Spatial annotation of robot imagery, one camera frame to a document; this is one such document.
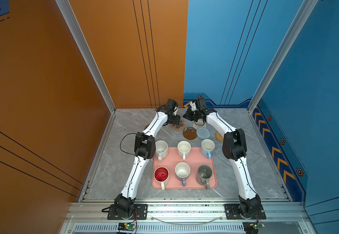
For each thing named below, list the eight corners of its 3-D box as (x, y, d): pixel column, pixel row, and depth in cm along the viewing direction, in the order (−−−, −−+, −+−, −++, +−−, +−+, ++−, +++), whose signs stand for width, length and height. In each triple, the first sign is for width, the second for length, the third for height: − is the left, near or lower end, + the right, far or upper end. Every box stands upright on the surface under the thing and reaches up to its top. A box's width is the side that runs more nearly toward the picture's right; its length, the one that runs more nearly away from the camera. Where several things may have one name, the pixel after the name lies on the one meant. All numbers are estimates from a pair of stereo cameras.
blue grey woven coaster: (197, 139, 104) (197, 137, 103) (196, 129, 110) (196, 127, 109) (210, 139, 104) (210, 137, 103) (208, 129, 110) (208, 127, 109)
